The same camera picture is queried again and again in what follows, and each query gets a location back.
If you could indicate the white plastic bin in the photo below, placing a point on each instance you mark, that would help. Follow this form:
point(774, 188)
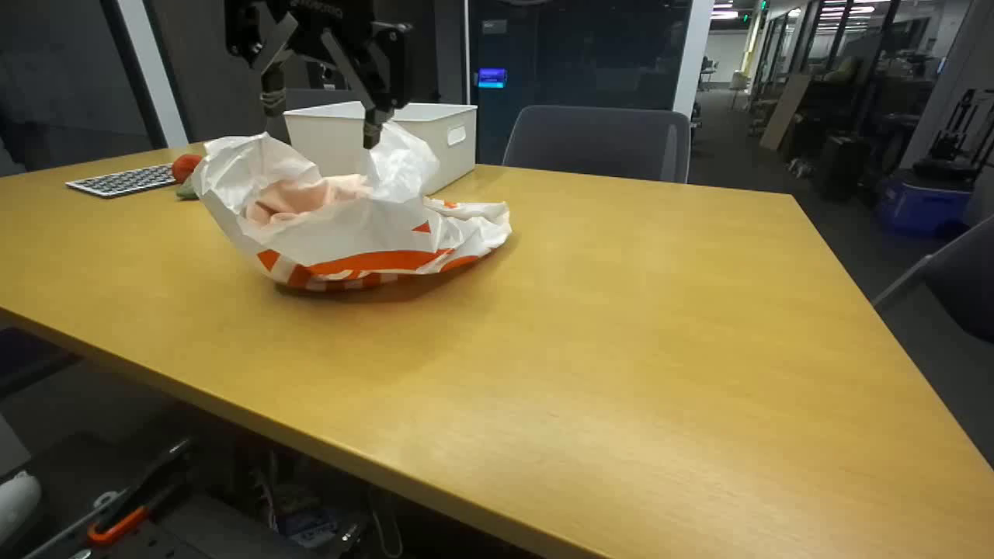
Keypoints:
point(333, 137)

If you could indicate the blue storage box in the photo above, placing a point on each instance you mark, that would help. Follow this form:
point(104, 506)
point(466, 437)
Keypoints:
point(919, 209)

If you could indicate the blue lit screen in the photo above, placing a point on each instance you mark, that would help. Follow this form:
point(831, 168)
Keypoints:
point(491, 78)

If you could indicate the orange handled tool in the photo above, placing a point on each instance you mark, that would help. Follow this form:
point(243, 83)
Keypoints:
point(145, 502)

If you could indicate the grey office chair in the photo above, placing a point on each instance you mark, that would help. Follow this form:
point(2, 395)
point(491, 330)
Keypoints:
point(646, 144)

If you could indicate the grey chair at right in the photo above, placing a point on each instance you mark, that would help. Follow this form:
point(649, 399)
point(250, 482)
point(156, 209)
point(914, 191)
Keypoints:
point(962, 277)

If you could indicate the orange ball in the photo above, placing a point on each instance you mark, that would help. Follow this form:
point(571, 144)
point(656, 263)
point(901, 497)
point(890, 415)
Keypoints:
point(183, 164)

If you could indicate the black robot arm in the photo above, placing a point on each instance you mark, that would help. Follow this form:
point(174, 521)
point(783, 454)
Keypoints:
point(343, 34)

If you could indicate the white keyboard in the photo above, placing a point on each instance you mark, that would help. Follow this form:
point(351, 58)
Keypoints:
point(124, 182)

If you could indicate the white and orange plastic bag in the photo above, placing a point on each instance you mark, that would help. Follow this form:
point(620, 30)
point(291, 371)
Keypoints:
point(398, 232)

